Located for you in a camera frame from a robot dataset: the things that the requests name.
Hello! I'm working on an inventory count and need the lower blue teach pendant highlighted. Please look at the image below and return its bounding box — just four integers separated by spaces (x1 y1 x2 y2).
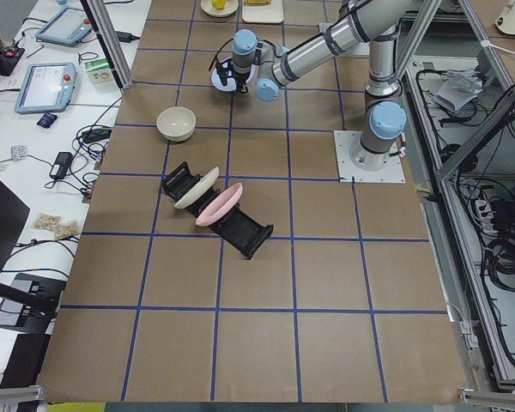
15 63 77 114

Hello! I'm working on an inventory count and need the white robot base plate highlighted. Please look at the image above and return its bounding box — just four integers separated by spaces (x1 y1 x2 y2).
333 130 405 184

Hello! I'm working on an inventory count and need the light blue plate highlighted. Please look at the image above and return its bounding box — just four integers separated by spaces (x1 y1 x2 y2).
210 58 237 92

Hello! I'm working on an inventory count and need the cream round plate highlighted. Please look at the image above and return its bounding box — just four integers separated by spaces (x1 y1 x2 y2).
200 0 239 18

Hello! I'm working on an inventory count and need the upper blue teach pendant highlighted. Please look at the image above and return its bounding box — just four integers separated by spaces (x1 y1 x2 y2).
34 7 92 47

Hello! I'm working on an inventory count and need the white rectangular tray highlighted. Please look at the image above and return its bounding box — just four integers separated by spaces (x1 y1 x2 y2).
242 0 284 24

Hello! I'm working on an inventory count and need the pink plate in rack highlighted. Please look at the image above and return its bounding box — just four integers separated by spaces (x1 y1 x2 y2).
196 183 244 227

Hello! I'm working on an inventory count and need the aluminium frame post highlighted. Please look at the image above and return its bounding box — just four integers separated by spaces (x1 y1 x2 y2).
81 0 133 90

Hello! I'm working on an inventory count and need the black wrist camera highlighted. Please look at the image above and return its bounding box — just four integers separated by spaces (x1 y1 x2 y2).
213 60 229 87

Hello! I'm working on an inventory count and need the green white box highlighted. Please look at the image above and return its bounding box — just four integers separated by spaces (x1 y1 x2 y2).
84 58 113 85

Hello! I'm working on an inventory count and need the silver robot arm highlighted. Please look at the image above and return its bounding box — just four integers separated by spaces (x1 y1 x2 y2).
215 0 410 172

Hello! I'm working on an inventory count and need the black power adapter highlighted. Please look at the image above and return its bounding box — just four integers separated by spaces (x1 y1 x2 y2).
49 152 74 180

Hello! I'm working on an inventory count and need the black dish rack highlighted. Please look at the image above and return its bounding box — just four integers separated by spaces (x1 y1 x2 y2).
161 161 274 259

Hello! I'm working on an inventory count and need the blue teach pendant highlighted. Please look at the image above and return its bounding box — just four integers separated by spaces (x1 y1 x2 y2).
34 7 92 47
15 63 77 114

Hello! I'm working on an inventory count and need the cream bowl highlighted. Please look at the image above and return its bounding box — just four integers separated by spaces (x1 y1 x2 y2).
156 106 197 142

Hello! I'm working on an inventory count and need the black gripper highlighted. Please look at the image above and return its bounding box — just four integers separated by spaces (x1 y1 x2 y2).
233 73 250 93

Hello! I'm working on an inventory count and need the cream plate in rack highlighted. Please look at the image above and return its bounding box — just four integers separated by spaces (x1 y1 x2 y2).
174 167 219 209

